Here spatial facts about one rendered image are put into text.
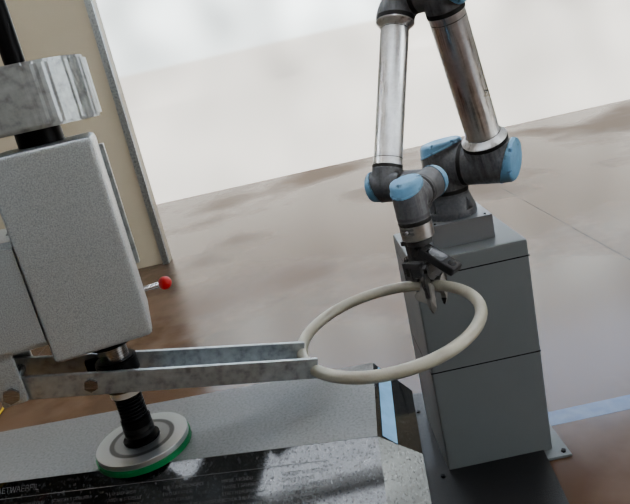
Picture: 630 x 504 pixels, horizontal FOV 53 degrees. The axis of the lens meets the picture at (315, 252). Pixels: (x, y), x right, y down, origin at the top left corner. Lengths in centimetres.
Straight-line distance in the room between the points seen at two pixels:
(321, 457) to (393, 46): 117
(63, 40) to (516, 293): 496
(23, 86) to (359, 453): 96
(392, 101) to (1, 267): 113
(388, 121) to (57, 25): 480
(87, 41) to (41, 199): 502
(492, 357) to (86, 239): 154
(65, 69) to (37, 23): 511
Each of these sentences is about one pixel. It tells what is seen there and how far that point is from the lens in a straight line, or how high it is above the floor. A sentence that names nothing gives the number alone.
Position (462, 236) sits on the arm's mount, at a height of 88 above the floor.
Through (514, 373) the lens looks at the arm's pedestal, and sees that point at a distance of 242.
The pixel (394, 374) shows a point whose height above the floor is 89.
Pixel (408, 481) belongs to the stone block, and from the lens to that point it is 140.
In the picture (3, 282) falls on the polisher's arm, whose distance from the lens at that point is 135.
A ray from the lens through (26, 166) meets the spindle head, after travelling 129.
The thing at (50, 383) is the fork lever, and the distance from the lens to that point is 145.
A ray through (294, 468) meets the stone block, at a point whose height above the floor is 77.
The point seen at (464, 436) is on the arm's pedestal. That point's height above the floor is 14.
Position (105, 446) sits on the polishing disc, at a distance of 160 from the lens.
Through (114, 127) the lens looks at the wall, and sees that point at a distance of 625.
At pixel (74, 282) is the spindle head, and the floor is 126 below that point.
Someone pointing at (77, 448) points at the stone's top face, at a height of 80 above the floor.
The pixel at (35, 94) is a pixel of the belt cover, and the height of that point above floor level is 161.
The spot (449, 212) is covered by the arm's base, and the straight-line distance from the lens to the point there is 226.
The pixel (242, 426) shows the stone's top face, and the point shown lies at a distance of 153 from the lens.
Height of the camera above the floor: 156
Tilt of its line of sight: 17 degrees down
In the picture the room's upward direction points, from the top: 13 degrees counter-clockwise
